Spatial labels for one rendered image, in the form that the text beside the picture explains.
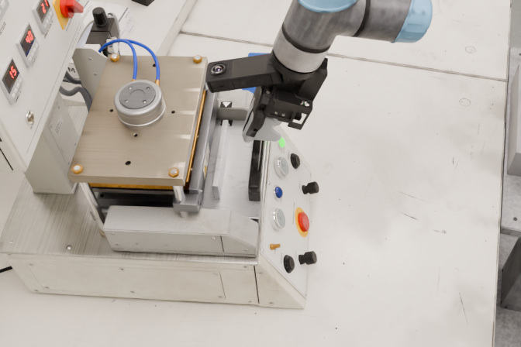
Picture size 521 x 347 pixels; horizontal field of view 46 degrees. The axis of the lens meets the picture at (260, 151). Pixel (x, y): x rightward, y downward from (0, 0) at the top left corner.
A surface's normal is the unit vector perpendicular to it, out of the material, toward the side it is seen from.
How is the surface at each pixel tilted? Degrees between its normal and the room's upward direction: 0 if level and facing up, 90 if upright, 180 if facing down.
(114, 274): 90
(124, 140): 0
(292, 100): 20
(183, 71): 0
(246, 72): 10
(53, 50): 90
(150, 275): 90
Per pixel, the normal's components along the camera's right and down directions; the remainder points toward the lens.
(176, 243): -0.08, 0.78
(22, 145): 1.00, 0.04
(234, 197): -0.05, -0.62
